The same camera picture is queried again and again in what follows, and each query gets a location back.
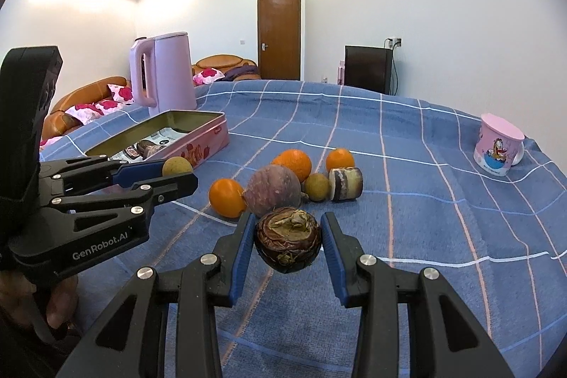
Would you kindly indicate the brown round taro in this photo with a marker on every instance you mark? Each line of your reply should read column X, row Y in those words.
column 288, row 240

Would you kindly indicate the pink cartoon mug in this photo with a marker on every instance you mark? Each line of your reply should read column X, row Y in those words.
column 496, row 143

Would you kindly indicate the black television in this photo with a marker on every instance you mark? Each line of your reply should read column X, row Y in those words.
column 367, row 68

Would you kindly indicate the blue checked tablecloth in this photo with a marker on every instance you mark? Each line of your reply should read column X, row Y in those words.
column 398, row 227

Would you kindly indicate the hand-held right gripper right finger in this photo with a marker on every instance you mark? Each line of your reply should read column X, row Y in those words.
column 330, row 254

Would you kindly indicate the yellow-green round fruit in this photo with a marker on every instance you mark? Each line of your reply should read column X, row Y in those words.
column 316, row 186
column 177, row 166

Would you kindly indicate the brown wooden door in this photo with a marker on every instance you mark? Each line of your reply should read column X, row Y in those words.
column 279, row 37

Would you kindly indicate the wall power outlet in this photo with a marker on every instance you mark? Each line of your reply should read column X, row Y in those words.
column 394, row 41

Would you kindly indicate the pink floral pillow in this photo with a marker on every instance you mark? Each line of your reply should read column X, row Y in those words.
column 208, row 74
column 95, row 108
column 120, row 93
column 45, row 142

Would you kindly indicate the printed paper sheet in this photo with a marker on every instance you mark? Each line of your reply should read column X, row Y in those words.
column 166, row 135

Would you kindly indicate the cut purple root piece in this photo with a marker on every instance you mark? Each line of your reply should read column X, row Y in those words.
column 148, row 148

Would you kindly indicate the orange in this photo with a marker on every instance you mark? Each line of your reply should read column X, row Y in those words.
column 340, row 160
column 294, row 163
column 226, row 197

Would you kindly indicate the brown leather armchair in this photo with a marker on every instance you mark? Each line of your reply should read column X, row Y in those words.
column 219, row 61

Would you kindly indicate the purple cloth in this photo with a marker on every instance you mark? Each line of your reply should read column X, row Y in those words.
column 241, row 72

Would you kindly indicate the purple round turnip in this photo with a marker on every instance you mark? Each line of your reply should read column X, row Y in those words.
column 272, row 191

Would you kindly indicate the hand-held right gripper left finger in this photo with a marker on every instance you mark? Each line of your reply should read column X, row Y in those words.
column 242, row 258

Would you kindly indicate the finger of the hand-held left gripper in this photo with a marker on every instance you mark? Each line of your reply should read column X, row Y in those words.
column 177, row 185
column 141, row 172

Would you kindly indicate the pink electric kettle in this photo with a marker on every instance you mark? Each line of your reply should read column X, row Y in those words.
column 170, row 72

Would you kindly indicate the person's left hand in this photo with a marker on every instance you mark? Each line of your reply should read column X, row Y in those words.
column 62, row 300

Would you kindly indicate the pink standing box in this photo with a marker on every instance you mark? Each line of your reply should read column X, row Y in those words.
column 341, row 72

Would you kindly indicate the brown leather sofa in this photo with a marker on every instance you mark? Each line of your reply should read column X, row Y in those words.
column 93, row 88

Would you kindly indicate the pink tin box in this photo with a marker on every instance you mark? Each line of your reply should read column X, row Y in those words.
column 199, row 143

